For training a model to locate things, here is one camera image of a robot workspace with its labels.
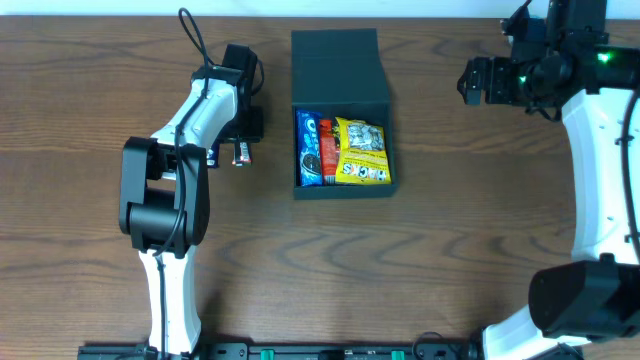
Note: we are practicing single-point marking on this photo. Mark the red snack bag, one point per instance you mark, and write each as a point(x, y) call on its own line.
point(329, 151)

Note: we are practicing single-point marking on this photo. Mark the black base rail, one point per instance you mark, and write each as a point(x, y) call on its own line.
point(242, 351)

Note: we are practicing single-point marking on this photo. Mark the green chocolate bar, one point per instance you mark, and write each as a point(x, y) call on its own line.
point(242, 154)

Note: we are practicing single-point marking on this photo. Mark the blue Oreo cookie pack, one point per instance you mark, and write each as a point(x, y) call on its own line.
point(309, 148)

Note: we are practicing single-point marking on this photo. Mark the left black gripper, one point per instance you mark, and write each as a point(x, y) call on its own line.
point(255, 134)

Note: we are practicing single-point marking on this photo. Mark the yellow candy bag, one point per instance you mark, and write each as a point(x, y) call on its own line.
point(362, 156)

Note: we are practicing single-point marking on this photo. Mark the dark green box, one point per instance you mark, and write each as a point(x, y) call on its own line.
point(340, 73)

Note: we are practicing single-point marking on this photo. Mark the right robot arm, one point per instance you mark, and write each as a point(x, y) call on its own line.
point(593, 91)

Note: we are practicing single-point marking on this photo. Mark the purple Dairy Milk bar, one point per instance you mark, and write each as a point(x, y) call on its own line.
point(213, 155)

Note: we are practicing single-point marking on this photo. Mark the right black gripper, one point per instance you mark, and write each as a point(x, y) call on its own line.
point(489, 80)

